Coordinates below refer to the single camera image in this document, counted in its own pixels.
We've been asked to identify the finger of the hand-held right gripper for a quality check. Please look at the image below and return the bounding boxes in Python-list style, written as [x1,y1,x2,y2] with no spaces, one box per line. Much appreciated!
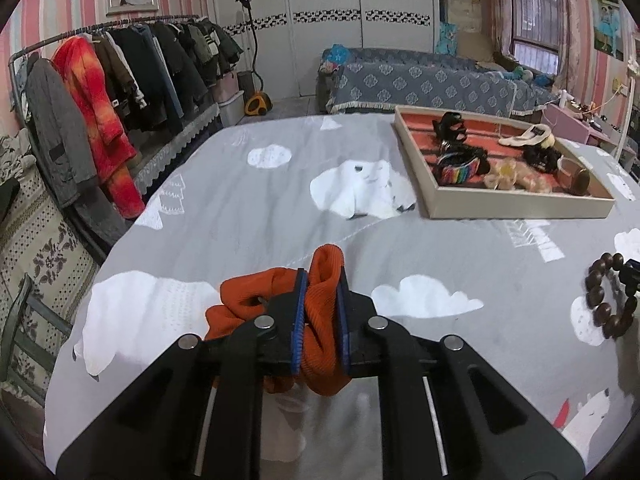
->
[619,258,640,306]

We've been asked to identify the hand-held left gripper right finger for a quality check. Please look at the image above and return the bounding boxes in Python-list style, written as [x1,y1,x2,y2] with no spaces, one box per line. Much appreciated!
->
[335,267,583,480]

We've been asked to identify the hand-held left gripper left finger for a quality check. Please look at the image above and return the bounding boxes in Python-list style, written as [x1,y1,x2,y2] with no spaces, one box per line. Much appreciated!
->
[56,267,308,480]

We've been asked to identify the orange fabric scrunchie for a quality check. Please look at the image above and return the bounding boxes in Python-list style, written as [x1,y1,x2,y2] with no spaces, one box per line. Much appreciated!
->
[205,243,353,397]

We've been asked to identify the brown wooden bead bracelet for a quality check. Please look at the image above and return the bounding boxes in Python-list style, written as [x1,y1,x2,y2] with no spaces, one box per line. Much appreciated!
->
[585,252,640,340]

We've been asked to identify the pale translucent bangle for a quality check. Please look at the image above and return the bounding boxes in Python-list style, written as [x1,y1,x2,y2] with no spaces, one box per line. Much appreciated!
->
[556,156,583,192]

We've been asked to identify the beige jewelry tray orange lining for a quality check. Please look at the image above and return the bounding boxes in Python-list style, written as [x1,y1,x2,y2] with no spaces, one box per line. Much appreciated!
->
[393,105,617,220]

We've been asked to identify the cream flower scrunchie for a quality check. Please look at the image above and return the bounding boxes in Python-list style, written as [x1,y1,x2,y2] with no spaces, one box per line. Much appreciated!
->
[482,156,553,193]

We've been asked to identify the black cord bracelet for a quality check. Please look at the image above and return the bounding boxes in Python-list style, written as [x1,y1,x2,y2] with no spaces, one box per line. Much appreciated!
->
[522,145,562,172]

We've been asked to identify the rainbow striped hair claw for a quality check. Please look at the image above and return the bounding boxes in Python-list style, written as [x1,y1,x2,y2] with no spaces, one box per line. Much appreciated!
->
[434,152,488,186]

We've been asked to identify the grey cloud printed sheet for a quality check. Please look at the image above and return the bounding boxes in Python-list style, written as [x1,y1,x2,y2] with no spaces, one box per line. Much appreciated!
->
[44,112,640,480]

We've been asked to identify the white framed mirror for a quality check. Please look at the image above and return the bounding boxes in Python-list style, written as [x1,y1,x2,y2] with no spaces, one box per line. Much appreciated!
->
[617,57,640,181]

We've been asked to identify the pink desk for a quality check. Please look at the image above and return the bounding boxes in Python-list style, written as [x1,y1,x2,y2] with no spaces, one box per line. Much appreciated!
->
[542,100,626,148]

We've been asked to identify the cream hair clip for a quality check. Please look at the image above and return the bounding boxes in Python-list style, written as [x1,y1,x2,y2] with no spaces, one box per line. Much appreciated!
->
[499,125,553,148]

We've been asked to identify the white lace cloth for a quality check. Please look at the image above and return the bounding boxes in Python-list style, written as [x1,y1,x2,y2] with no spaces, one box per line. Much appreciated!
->
[135,102,223,193]

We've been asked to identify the yellow garment steamer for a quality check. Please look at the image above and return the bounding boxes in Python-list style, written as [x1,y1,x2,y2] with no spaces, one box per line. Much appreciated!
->
[235,0,273,116]

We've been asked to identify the black hair claw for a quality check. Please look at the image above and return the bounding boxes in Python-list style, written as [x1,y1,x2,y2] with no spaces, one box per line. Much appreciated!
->
[432,112,468,143]

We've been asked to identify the white storage box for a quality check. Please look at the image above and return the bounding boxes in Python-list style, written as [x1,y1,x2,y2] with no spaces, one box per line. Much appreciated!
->
[215,72,247,126]

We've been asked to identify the sofa with blue patterned cover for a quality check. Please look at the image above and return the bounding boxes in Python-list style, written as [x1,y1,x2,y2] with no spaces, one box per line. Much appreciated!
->
[320,46,558,116]

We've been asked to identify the pink window curtain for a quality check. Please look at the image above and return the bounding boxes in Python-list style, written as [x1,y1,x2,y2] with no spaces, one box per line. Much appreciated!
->
[555,0,591,96]

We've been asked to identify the blue plastic bag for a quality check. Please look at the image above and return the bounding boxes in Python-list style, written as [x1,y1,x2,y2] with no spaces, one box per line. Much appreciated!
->
[322,44,358,68]

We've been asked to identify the green chair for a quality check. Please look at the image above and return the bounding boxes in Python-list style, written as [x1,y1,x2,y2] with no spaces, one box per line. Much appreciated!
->
[0,274,73,396]

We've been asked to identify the floral patterned cloth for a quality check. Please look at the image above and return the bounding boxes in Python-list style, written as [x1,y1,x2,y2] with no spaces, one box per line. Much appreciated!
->
[0,160,101,396]

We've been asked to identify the window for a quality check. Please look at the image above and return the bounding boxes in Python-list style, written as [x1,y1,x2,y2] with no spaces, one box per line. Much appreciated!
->
[507,0,563,73]

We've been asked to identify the orange red fleece robe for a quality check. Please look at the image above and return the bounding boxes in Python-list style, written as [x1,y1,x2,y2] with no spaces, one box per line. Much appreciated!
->
[52,36,146,220]

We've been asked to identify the blue hanging garment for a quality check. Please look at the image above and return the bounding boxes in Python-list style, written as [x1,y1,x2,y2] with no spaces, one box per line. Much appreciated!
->
[437,22,458,56]

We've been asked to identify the grey coat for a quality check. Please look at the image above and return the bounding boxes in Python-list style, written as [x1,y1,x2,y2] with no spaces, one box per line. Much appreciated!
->
[24,57,98,209]

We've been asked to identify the metal clothes rack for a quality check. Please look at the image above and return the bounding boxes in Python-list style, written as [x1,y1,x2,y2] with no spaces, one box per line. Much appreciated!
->
[7,12,201,126]

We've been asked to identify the wall poster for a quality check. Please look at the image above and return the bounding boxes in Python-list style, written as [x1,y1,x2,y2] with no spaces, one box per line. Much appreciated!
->
[590,0,623,58]

